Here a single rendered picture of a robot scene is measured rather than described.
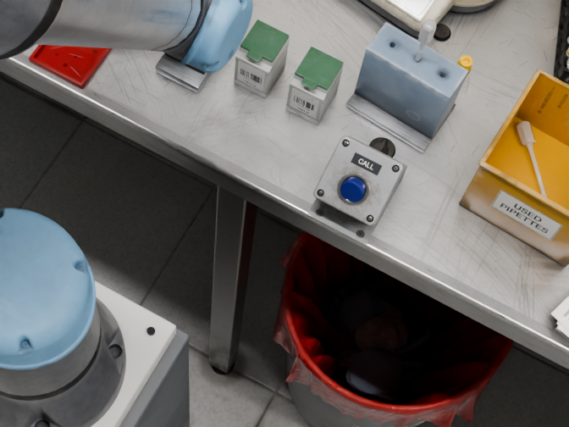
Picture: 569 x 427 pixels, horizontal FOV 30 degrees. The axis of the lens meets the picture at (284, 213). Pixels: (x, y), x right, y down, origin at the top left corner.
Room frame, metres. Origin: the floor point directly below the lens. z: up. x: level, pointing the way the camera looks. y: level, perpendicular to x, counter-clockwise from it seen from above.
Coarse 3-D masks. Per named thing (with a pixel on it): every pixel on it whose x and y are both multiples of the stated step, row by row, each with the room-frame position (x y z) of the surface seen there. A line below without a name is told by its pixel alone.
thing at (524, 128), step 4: (520, 124) 0.61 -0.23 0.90; (524, 124) 0.61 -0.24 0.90; (528, 124) 0.61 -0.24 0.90; (520, 128) 0.60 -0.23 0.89; (524, 128) 0.60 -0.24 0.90; (528, 128) 0.60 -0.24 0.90; (520, 132) 0.60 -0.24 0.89; (524, 132) 0.60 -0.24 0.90; (528, 132) 0.60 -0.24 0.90; (532, 132) 0.60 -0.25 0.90; (520, 136) 0.59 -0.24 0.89; (524, 136) 0.59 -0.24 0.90; (528, 136) 0.59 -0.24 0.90; (532, 136) 0.59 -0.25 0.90; (520, 140) 0.59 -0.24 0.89; (524, 140) 0.59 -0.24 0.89; (528, 140) 0.59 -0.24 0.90; (532, 140) 0.59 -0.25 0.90; (524, 144) 0.59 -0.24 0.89
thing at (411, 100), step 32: (384, 32) 0.64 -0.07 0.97; (384, 64) 0.60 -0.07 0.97; (416, 64) 0.60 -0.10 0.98; (448, 64) 0.61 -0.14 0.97; (352, 96) 0.61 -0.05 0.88; (384, 96) 0.60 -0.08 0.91; (416, 96) 0.59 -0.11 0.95; (448, 96) 0.57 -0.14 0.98; (384, 128) 0.58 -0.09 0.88; (416, 128) 0.58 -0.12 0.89
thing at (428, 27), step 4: (428, 20) 0.61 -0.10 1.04; (432, 20) 0.62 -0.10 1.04; (424, 24) 0.61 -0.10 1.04; (428, 24) 0.61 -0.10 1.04; (432, 24) 0.61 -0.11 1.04; (436, 24) 0.61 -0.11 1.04; (424, 28) 0.61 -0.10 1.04; (428, 28) 0.61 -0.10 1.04; (432, 28) 0.61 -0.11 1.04; (420, 32) 0.61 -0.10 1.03; (424, 32) 0.60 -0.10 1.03; (428, 32) 0.60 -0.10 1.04; (432, 32) 0.61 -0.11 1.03; (420, 36) 0.61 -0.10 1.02; (424, 36) 0.60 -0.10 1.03; (428, 36) 0.60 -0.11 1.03; (432, 36) 0.61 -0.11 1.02; (420, 40) 0.61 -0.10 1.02; (424, 40) 0.60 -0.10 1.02; (428, 40) 0.60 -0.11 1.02; (424, 44) 0.60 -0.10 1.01
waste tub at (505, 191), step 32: (544, 96) 0.62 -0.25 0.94; (512, 128) 0.61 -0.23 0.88; (544, 128) 0.61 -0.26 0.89; (480, 160) 0.51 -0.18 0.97; (512, 160) 0.57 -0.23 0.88; (544, 160) 0.58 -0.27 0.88; (480, 192) 0.50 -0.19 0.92; (512, 192) 0.49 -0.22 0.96; (512, 224) 0.48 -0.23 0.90; (544, 224) 0.47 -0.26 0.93
